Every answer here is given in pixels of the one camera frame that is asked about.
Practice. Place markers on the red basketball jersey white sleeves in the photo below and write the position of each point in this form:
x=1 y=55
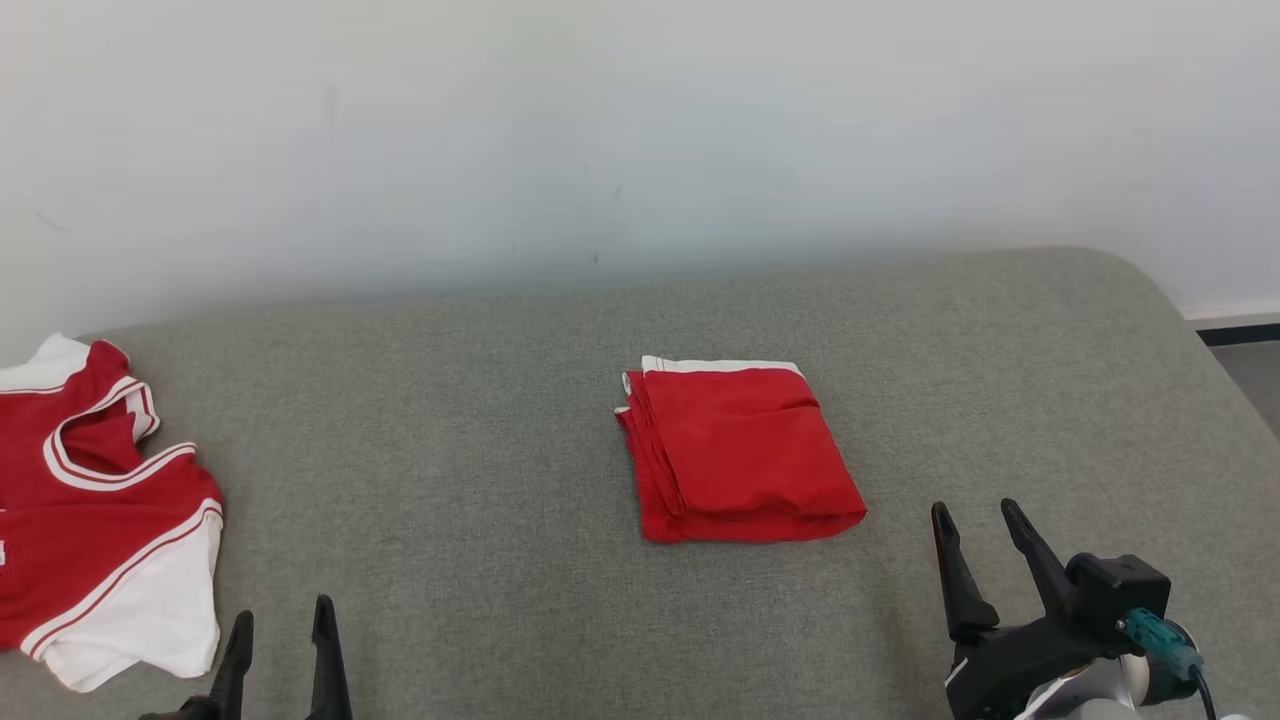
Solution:
x=90 y=510

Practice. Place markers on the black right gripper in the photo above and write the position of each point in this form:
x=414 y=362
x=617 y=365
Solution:
x=1010 y=670

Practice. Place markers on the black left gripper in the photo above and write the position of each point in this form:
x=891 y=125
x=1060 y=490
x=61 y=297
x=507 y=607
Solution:
x=185 y=712

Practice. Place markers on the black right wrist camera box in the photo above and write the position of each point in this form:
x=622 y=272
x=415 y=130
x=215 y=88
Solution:
x=1115 y=595

